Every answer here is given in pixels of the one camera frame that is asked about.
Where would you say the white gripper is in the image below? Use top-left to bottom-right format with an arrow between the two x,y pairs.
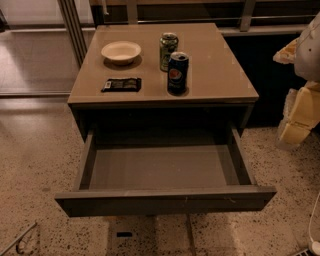
273,39 -> 320,145

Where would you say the blue pepsi can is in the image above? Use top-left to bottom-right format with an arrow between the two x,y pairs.
167,52 -> 189,95

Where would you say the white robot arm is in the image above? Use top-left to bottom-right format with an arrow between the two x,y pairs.
273,13 -> 320,150

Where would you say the open grey top drawer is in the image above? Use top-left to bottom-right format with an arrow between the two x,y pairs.
55,124 -> 276,217

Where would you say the green soda can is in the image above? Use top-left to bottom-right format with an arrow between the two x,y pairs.
159,32 -> 179,72

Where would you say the brown cabinet with glossy top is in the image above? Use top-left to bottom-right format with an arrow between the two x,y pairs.
68,23 -> 258,135

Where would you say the black snack packet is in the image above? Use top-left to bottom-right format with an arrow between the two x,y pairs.
101,78 -> 142,92

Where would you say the white bowl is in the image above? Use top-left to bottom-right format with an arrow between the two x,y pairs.
101,41 -> 141,65

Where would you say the metal hook bar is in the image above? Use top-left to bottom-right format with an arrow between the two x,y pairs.
0,222 -> 37,256

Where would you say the white cable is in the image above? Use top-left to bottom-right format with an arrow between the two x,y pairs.
307,193 -> 320,256

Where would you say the metal railing frame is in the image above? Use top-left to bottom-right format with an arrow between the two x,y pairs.
58,0 -> 320,64

